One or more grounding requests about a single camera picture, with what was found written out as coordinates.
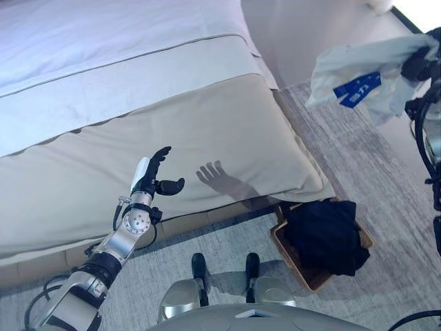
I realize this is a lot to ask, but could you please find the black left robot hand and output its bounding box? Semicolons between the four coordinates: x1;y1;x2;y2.
130;146;186;198

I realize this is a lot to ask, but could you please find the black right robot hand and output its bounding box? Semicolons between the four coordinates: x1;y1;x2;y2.
400;28;441;83

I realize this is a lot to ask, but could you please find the white garment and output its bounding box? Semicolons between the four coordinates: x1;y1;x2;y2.
305;32;440;128

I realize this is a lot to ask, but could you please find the black garment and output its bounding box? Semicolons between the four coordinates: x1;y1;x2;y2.
282;199;372;277

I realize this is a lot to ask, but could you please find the brown wicker basket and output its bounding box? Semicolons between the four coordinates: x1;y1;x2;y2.
269;197;376;294

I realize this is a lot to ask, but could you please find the black curtain floor track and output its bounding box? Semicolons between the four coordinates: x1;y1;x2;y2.
388;0;430;36

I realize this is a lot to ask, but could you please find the silver left robot leg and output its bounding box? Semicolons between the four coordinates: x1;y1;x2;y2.
158;252;210;322

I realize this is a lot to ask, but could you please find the silver robot leg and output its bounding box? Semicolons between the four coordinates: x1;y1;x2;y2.
158;252;210;322
244;252;298;308

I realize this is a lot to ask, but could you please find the grey area rug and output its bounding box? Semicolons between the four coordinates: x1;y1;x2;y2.
0;80;441;331

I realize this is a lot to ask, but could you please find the white duvet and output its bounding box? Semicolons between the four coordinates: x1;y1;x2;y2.
0;0;280;159

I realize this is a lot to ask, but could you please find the silver right robot leg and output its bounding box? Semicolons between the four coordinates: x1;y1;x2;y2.
244;252;298;308

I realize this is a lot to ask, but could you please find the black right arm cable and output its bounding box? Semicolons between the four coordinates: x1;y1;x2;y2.
384;95;441;331

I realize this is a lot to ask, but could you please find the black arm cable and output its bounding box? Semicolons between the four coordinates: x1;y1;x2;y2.
384;95;441;331
23;271;77;325

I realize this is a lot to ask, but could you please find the beige upholstered bed frame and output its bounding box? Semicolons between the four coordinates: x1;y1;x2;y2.
0;202;280;288

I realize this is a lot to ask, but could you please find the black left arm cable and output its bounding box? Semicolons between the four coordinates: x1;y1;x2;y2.
23;271;77;325

